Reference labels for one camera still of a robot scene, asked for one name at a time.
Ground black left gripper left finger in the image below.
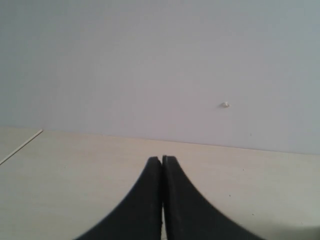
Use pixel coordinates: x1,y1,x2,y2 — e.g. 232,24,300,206
77,156,163,240

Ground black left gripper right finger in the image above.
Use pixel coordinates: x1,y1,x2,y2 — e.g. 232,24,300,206
162,155,262,240

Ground small white wall hook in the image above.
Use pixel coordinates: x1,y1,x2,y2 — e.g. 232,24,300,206
220,101,231,108

